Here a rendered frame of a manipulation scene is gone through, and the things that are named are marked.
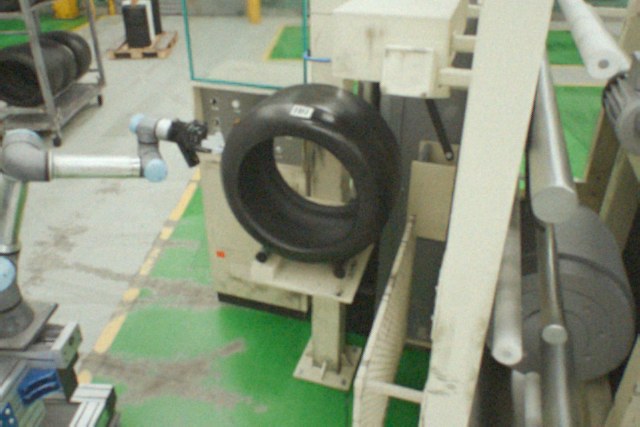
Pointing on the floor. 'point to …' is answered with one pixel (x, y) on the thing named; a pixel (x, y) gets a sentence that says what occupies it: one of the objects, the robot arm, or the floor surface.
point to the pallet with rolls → (143, 29)
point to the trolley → (44, 43)
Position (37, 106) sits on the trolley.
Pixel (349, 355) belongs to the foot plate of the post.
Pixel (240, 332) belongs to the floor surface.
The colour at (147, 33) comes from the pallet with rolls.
